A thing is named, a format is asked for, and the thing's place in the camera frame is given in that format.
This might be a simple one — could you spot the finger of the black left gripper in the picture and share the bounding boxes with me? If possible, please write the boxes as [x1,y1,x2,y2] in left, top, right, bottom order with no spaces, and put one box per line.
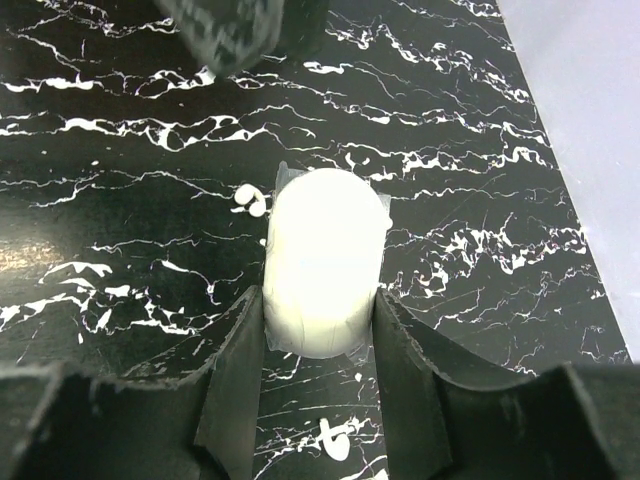
[155,0,329,75]

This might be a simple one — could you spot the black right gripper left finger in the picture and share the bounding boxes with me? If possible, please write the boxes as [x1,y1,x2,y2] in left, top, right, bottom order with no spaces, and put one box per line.
[1,286,264,479]

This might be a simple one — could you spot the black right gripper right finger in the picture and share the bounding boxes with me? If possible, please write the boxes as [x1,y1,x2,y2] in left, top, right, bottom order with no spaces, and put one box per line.
[372,291,639,479]

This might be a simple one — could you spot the white earbud upper left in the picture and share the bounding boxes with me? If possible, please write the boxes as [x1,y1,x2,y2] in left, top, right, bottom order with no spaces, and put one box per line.
[233,183,267,218]

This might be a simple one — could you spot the white earbud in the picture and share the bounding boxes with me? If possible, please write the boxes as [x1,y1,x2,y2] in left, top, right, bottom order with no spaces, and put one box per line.
[233,183,267,218]
[318,418,356,462]

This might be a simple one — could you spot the white oval charging case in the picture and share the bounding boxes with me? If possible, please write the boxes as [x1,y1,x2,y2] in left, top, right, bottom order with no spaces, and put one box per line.
[262,163,393,359]

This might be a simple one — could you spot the black marbled mat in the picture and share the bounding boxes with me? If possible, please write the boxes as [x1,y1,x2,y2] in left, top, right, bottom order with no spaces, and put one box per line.
[1,1,639,479]

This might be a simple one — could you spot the white earbud lower left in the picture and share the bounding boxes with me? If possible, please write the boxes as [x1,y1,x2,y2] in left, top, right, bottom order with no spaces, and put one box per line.
[318,418,356,462]

